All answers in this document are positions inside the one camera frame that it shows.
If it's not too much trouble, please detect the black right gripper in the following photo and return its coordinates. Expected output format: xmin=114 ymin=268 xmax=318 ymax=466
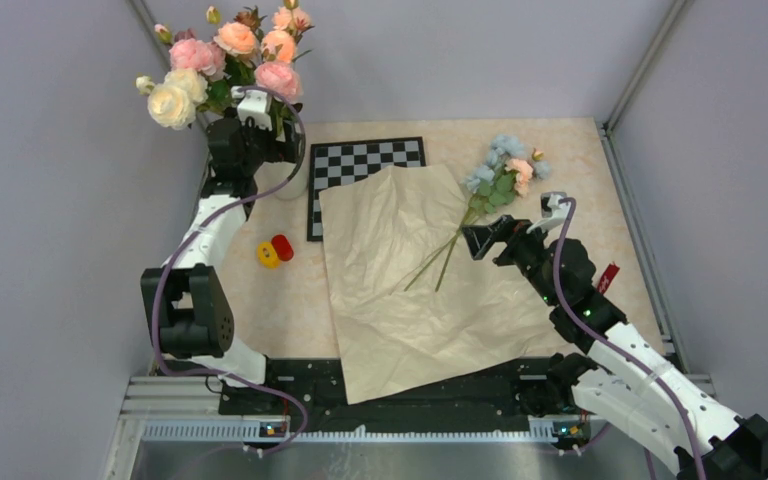
xmin=462 ymin=214 xmax=561 ymax=307

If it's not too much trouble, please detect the pink rose stem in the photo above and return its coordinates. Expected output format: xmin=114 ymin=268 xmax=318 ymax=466
xmin=254 ymin=1 xmax=314 ymax=131

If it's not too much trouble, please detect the pink blue flower bunch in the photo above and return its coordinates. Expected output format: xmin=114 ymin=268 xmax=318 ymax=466
xmin=404 ymin=134 xmax=552 ymax=291

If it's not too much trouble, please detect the dark red ribbon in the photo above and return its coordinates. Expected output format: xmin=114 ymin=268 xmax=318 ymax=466
xmin=596 ymin=262 xmax=620 ymax=294

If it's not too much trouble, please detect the orange paper bouquet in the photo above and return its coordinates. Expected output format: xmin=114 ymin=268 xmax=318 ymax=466
xmin=320 ymin=165 xmax=569 ymax=404

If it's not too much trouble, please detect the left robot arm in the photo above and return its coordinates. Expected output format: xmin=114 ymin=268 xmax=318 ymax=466
xmin=140 ymin=118 xmax=306 ymax=414

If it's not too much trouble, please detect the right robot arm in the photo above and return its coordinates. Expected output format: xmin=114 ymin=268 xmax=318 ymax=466
xmin=461 ymin=215 xmax=768 ymax=479

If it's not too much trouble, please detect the white ceramic vase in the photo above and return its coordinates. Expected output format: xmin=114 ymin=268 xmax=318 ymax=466
xmin=274 ymin=127 xmax=309 ymax=201

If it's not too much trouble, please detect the flower bunch in vase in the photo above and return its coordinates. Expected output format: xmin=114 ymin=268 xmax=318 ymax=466
xmin=135 ymin=5 xmax=285 ymax=131

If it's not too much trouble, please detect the black white checkerboard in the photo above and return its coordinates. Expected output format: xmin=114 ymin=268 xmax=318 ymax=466
xmin=306 ymin=137 xmax=427 ymax=242

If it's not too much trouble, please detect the red yellow toy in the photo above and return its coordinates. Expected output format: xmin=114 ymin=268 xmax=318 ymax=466
xmin=256 ymin=234 xmax=295 ymax=269

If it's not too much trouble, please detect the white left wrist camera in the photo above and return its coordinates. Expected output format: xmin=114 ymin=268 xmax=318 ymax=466
xmin=231 ymin=86 xmax=274 ymax=131

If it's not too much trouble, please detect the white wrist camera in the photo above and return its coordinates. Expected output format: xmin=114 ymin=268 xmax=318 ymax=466
xmin=527 ymin=191 xmax=570 ymax=234
xmin=231 ymin=86 xmax=274 ymax=131

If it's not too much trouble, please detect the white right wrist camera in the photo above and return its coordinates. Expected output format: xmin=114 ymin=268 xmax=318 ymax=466
xmin=527 ymin=191 xmax=570 ymax=234

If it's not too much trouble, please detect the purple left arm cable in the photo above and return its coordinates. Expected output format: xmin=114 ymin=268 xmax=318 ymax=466
xmin=150 ymin=84 xmax=311 ymax=457

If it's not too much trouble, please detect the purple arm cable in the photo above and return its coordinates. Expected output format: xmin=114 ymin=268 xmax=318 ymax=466
xmin=150 ymin=84 xmax=311 ymax=457
xmin=551 ymin=196 xmax=710 ymax=480

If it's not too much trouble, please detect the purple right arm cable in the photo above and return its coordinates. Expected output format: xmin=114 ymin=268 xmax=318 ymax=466
xmin=551 ymin=196 xmax=710 ymax=480

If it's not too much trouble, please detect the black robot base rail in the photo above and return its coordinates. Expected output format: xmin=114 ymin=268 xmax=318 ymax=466
xmin=219 ymin=354 xmax=586 ymax=434

